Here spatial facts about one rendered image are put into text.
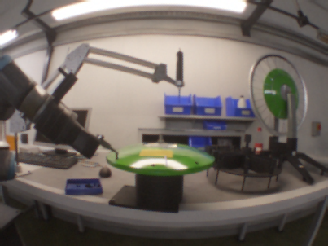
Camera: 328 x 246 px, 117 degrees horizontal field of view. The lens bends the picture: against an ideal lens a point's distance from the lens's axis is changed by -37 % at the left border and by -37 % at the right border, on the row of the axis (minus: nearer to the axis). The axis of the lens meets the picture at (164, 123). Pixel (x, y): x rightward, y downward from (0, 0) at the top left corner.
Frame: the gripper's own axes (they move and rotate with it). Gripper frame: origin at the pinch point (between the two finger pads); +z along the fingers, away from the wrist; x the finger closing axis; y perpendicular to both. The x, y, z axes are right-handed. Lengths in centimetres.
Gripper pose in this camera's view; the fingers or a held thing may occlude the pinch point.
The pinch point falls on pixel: (117, 153)
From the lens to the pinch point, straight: 38.7
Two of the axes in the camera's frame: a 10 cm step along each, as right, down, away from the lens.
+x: 7.1, 0.2, -7.0
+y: -4.3, 8.0, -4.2
